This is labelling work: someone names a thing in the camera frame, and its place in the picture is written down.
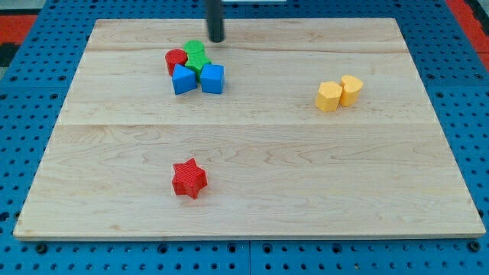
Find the red star block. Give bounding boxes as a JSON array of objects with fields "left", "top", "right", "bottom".
[{"left": 172, "top": 158, "right": 207, "bottom": 199}]

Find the green star block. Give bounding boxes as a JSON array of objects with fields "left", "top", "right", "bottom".
[{"left": 185, "top": 52, "right": 212, "bottom": 83}]

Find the yellow hexagon block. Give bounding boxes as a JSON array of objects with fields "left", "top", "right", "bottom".
[{"left": 315, "top": 81, "right": 342, "bottom": 112}]

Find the light wooden board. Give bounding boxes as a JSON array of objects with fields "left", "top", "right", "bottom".
[{"left": 14, "top": 18, "right": 485, "bottom": 241}]

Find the blue cube block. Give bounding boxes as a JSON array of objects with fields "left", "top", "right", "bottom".
[{"left": 200, "top": 64, "right": 225, "bottom": 94}]

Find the blue triangle block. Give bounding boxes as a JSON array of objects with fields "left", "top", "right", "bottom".
[{"left": 172, "top": 64, "right": 197, "bottom": 95}]

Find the green cylinder block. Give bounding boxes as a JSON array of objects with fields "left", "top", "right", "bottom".
[{"left": 183, "top": 40, "right": 205, "bottom": 55}]

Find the red cylinder block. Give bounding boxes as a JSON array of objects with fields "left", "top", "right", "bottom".
[{"left": 165, "top": 49, "right": 188, "bottom": 76}]

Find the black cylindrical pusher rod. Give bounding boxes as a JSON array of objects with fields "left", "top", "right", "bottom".
[{"left": 205, "top": 0, "right": 225, "bottom": 43}]

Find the yellow heart block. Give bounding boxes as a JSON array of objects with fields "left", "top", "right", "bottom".
[{"left": 339, "top": 75, "right": 364, "bottom": 106}]

